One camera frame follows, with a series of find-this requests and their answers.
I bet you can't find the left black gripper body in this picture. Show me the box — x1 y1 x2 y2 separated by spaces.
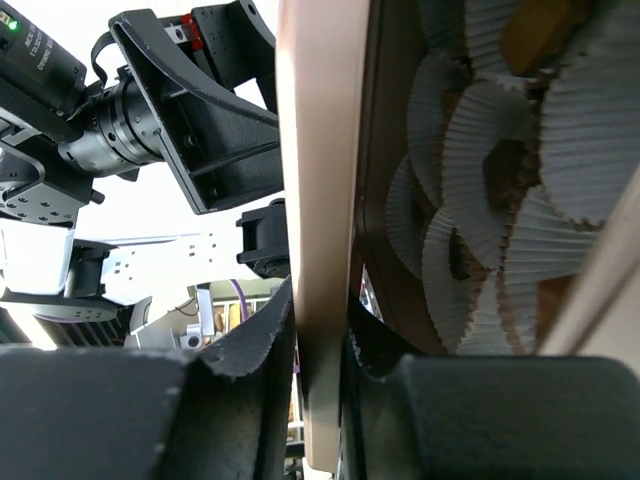
109 1 283 215

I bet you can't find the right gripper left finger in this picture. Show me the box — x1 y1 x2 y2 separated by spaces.
1 281 295 479

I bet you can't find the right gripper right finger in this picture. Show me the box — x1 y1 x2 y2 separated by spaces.
341 299 639 479

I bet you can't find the gold tin box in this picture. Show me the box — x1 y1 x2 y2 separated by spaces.
357 1 639 356

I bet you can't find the gold tin lid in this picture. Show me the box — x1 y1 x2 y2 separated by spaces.
276 1 370 472

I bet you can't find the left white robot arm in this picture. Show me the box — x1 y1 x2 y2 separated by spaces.
1 1 283 333

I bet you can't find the left wrist camera lens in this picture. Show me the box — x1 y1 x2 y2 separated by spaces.
58 78 163 178

